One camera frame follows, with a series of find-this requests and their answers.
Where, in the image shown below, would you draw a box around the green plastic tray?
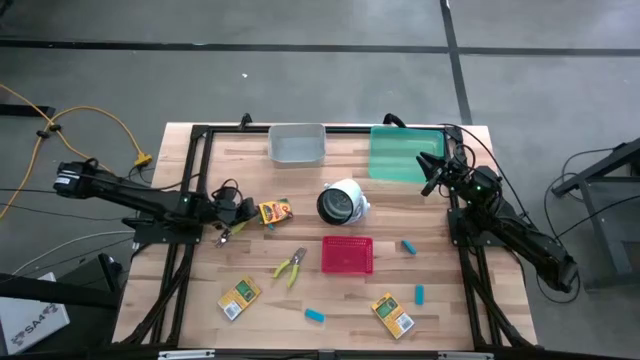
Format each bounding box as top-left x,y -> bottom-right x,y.
368,125 -> 446,184

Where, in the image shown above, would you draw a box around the black floor bar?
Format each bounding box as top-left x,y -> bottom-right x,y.
0,103 -> 56,119

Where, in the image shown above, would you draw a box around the black aluminium table frame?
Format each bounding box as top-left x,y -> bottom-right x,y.
119,122 -> 534,351

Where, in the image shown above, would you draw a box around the yellow crayon box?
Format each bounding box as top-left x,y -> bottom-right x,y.
216,275 -> 262,322
370,292 -> 416,340
257,197 -> 294,226

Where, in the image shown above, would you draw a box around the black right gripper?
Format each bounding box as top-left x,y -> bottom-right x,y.
416,152 -> 476,197

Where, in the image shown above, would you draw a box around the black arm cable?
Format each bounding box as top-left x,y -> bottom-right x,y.
209,178 -> 244,201
439,122 -> 524,219

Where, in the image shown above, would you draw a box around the white box with logo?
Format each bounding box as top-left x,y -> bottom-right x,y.
0,272 -> 71,356

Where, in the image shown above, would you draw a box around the white floor cable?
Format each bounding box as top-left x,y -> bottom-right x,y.
12,229 -> 136,276

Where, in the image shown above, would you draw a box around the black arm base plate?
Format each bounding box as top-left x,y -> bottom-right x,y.
133,217 -> 204,246
447,207 -> 521,249

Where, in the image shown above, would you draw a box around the yellow extension cord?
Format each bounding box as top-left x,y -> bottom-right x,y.
0,83 -> 154,221

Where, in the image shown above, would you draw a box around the black furniture piece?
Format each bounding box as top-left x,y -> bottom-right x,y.
0,252 -> 126,311

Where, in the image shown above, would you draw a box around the white cup dark inside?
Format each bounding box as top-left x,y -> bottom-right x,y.
316,178 -> 372,226

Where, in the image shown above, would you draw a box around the red plastic basket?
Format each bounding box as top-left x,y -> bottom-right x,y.
321,235 -> 375,276

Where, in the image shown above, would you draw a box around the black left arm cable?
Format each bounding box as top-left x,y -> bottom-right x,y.
209,178 -> 244,201

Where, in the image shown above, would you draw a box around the grey plastic bin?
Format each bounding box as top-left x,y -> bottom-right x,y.
267,123 -> 327,169

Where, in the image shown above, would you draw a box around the black floor cable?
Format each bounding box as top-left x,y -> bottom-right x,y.
0,185 -> 59,195

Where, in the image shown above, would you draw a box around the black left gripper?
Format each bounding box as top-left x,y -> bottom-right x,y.
212,184 -> 260,227

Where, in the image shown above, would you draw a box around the green-handled pliers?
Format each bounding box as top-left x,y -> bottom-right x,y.
215,219 -> 250,249
272,246 -> 308,289

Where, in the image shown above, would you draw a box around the black metal stand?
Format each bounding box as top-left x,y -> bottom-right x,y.
551,137 -> 640,291

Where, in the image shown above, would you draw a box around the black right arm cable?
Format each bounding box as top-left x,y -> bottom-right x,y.
439,122 -> 524,219

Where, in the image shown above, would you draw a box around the silver metal bracket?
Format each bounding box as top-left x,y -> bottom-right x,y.
158,349 -> 216,360
438,351 -> 495,360

